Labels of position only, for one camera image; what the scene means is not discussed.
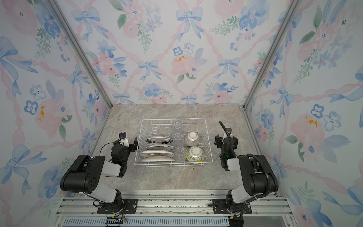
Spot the watermelon pattern plate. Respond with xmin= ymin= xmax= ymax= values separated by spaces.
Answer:
xmin=140 ymin=149 xmax=175 ymax=158

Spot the white plate dark rim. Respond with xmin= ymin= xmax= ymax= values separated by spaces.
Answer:
xmin=145 ymin=144 xmax=175 ymax=151

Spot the green red rimmed plate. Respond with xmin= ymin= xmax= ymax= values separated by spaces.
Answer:
xmin=145 ymin=136 xmax=173 ymax=144

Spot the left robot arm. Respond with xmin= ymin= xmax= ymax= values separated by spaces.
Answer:
xmin=60 ymin=132 xmax=138 ymax=214

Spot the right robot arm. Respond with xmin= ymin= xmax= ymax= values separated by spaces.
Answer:
xmin=209 ymin=134 xmax=279 ymax=214

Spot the plain white plate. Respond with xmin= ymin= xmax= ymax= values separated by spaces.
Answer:
xmin=141 ymin=157 xmax=175 ymax=163

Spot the yellow blue floral bowl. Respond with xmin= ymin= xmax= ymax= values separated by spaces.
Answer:
xmin=186 ymin=147 xmax=205 ymax=164

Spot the striped grey bowl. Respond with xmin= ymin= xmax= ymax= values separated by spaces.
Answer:
xmin=185 ymin=132 xmax=200 ymax=147

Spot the clear glass near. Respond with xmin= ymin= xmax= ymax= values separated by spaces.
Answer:
xmin=175 ymin=147 xmax=186 ymax=160

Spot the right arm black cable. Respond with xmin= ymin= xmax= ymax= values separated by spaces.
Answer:
xmin=218 ymin=121 xmax=271 ymax=199

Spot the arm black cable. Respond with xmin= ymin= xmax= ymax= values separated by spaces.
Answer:
xmin=218 ymin=121 xmax=271 ymax=199
xmin=99 ymin=141 xmax=120 ymax=157

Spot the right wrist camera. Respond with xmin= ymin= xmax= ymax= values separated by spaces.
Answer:
xmin=223 ymin=128 xmax=232 ymax=139

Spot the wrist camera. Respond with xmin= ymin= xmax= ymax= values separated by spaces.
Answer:
xmin=223 ymin=128 xmax=232 ymax=139
xmin=119 ymin=132 xmax=129 ymax=147

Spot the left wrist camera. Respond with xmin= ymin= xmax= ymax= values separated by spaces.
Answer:
xmin=119 ymin=132 xmax=129 ymax=147

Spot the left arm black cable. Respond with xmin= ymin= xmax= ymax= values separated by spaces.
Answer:
xmin=99 ymin=141 xmax=120 ymax=157

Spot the white wire dish rack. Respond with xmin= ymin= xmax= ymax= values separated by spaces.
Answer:
xmin=134 ymin=118 xmax=213 ymax=167

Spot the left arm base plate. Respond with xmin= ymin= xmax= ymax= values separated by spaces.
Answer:
xmin=97 ymin=199 xmax=139 ymax=215

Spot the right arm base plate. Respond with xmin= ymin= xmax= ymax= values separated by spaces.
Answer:
xmin=208 ymin=199 xmax=252 ymax=215

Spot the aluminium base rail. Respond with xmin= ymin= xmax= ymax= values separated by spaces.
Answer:
xmin=51 ymin=190 xmax=297 ymax=227

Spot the right corner aluminium post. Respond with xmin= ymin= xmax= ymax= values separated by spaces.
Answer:
xmin=243 ymin=0 xmax=300 ymax=110

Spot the corner aluminium post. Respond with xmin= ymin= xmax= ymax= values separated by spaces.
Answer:
xmin=45 ymin=1 xmax=113 ymax=109
xmin=243 ymin=0 xmax=300 ymax=110

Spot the left corner aluminium post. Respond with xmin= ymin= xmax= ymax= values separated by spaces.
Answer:
xmin=45 ymin=1 xmax=113 ymax=109

